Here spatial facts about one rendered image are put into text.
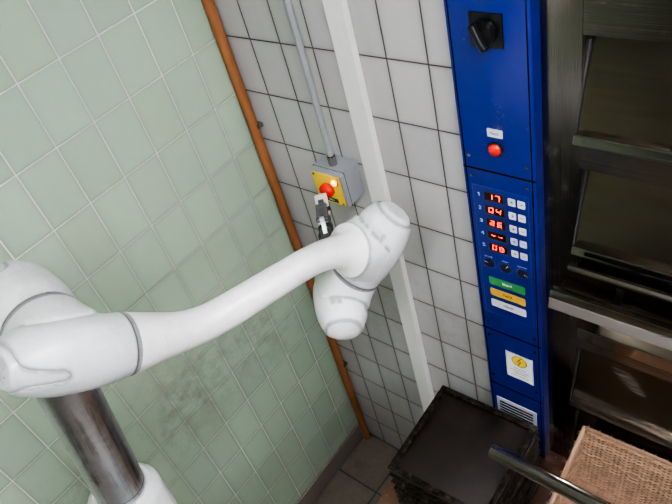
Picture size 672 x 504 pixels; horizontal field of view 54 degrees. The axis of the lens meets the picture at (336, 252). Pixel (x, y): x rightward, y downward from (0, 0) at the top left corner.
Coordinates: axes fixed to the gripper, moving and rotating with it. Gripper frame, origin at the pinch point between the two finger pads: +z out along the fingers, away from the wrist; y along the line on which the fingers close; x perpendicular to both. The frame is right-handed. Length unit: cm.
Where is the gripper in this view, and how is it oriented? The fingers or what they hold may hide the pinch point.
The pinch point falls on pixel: (322, 204)
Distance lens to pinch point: 158.2
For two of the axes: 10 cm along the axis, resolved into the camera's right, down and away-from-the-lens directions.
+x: 9.7, -2.5, -0.6
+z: -1.2, -6.5, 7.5
